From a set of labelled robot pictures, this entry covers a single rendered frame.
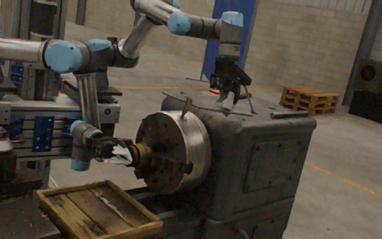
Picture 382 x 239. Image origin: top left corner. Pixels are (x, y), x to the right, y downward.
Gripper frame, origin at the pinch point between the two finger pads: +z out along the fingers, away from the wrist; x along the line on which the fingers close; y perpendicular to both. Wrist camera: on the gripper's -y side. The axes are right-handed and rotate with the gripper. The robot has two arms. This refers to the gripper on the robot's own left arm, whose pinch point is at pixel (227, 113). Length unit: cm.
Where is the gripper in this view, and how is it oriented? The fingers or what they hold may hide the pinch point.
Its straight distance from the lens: 149.4
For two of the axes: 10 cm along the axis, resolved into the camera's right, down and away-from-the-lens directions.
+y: -7.3, 0.4, -6.9
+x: 6.8, 1.5, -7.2
